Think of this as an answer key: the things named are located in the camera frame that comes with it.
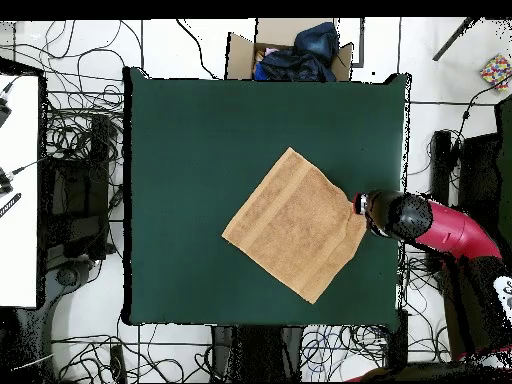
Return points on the tan terry towel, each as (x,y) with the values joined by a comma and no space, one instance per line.
(296,224)

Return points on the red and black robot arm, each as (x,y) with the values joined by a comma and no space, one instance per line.
(440,228)

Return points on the black chair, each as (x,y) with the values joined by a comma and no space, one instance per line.
(76,192)
(476,168)

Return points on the black power strip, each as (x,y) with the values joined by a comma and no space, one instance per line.
(117,362)
(397,340)

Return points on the dark blue clothing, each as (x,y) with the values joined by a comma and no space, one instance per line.
(304,60)

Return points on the green covered side table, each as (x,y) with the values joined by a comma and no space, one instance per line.
(504,160)

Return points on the dark green table cloth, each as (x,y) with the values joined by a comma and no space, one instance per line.
(180,180)

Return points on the brown cardboard box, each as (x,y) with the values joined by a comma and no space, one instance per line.
(240,56)

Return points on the black rod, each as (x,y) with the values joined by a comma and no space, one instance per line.
(452,40)

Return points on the colourful patterned box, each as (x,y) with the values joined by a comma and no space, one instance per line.
(496,71)

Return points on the white desk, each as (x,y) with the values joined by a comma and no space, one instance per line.
(20,200)

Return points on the black device on desk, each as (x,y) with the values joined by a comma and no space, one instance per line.
(3,112)
(4,184)

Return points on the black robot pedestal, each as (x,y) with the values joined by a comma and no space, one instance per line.
(256,352)

